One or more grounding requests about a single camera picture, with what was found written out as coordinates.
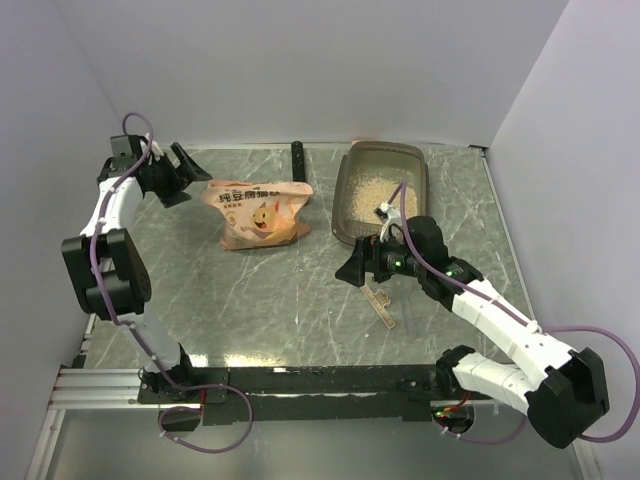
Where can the beige clean litter pile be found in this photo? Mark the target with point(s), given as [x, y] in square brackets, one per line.
[367, 193]

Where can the brown plastic litter box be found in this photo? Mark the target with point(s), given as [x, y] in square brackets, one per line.
[389, 159]

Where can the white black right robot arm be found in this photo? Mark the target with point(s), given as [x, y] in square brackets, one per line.
[560, 390]

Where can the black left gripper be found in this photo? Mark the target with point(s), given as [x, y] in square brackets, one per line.
[174, 194]

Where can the black microphone with grey head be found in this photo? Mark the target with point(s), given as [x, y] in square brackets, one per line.
[298, 162]

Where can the orange cat litter bag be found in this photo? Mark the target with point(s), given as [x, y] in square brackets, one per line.
[259, 215]

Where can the aluminium frame rail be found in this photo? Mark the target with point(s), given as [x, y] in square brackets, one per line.
[80, 388]

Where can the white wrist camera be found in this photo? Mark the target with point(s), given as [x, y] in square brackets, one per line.
[390, 218]
[151, 147]

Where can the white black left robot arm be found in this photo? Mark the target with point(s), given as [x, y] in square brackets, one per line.
[106, 270]

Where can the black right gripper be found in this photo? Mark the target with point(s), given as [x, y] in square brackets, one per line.
[367, 257]

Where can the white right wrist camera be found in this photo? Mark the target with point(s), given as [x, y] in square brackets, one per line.
[390, 218]

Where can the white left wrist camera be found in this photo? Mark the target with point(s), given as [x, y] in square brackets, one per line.
[151, 147]

